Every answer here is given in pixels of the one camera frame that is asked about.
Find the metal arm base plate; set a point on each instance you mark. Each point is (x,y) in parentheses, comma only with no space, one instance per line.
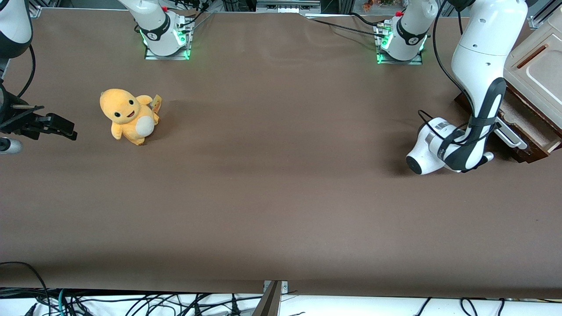
(167,57)
(399,62)

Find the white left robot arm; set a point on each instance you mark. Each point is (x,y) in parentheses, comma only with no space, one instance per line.
(483,44)

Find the grey electronics box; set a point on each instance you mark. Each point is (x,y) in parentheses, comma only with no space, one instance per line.
(287,6)

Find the yellow plush toy tag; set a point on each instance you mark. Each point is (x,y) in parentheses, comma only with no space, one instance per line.
(156,102)

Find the grey metal beam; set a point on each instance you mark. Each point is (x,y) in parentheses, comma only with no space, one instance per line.
(268,303)

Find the brown table cover sheet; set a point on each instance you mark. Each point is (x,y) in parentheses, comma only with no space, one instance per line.
(281,197)

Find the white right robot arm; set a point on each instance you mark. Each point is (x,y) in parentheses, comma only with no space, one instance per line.
(156,28)

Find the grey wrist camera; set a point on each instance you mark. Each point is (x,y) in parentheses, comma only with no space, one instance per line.
(488,156)
(9,146)

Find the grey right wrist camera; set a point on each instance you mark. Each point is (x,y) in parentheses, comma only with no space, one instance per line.
(9,146)

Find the yellow plush toy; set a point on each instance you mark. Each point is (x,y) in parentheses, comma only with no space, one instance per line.
(125,109)

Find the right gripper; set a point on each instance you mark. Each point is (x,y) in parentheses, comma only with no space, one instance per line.
(18,122)

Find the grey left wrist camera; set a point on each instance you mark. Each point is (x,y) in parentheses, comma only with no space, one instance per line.
(488,156)

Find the orange figurine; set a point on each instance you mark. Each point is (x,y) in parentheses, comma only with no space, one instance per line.
(367,5)

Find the small metal bracket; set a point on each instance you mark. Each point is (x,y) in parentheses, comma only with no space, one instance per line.
(284,287)

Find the dark wooden drawer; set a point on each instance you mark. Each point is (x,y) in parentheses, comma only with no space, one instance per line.
(538,131)

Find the aluminium frame profile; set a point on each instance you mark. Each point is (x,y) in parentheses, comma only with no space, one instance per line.
(35,11)
(539,19)

